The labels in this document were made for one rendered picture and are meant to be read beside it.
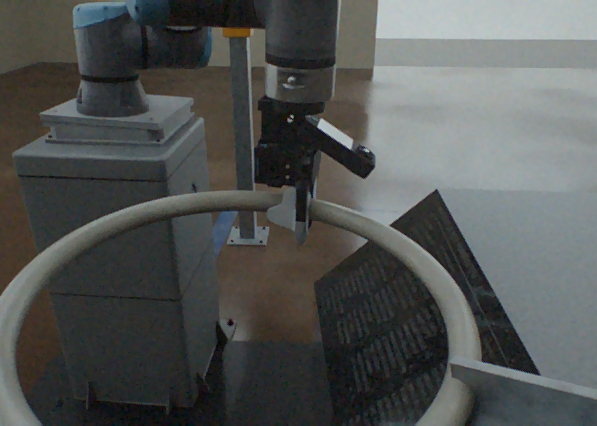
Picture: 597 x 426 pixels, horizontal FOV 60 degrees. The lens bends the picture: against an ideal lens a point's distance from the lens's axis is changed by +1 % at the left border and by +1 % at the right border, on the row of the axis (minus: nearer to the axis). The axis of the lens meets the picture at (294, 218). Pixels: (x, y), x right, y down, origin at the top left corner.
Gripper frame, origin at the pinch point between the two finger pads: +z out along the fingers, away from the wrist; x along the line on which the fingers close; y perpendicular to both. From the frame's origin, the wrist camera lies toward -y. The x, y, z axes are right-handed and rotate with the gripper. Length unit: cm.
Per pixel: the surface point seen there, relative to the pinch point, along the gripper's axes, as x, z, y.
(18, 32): -570, 84, 501
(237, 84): -154, 18, 60
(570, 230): -19.9, 3.7, -42.6
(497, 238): -14.2, 4.2, -30.1
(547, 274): -4.1, 3.7, -35.6
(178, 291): -43, 50, 42
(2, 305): 32.1, -5.7, 24.1
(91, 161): -41, 12, 62
